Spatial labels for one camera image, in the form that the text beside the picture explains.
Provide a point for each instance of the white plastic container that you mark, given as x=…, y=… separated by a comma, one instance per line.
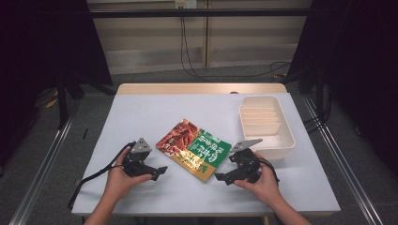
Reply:
x=266, y=128

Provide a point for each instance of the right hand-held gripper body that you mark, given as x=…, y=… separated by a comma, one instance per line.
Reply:
x=245, y=164

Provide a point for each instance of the black curtain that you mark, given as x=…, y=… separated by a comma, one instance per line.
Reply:
x=356, y=62
x=40, y=47

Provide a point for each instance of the person's left hand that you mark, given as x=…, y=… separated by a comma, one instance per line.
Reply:
x=120, y=181

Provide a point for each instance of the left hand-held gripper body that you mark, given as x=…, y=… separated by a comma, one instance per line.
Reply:
x=139, y=156

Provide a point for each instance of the silver floor rail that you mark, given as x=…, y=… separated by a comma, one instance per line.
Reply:
x=341, y=162
x=40, y=175

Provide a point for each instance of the pale blue table mat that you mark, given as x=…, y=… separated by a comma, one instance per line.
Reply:
x=187, y=193

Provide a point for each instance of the black horizontal bar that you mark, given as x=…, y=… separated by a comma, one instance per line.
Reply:
x=200, y=12

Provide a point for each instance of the black metal stand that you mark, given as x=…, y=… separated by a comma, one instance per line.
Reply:
x=319, y=93
x=62, y=100

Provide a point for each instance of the person's right hand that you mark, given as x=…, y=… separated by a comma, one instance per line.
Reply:
x=264, y=186

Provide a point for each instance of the red and green snack packet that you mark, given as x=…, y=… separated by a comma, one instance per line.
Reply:
x=194, y=148

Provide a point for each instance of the white wall socket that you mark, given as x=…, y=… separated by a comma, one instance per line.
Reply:
x=186, y=3

